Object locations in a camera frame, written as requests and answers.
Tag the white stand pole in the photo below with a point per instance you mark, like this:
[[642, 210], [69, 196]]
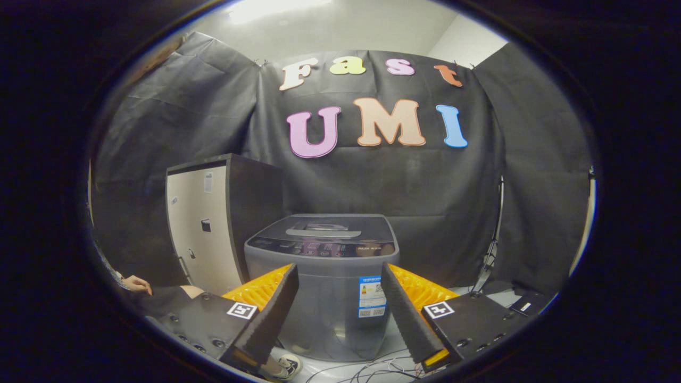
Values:
[[584, 223]]

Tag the person's leg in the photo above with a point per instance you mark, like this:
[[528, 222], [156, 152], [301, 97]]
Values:
[[191, 291]]

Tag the black backdrop cloth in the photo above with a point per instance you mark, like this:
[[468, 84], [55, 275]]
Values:
[[425, 186]]

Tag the black flat box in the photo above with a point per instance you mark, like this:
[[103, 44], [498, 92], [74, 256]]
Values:
[[532, 302]]

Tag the person's shoe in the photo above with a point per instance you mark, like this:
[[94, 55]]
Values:
[[287, 366]]

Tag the white door dark cabinet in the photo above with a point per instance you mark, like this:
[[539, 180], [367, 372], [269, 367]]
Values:
[[205, 250]]

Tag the grey washing machine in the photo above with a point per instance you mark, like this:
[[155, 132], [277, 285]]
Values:
[[330, 308]]

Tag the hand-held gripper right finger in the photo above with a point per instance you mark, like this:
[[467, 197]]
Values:
[[409, 319]]

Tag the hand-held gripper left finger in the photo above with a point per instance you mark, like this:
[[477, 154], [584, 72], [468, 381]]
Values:
[[268, 319]]

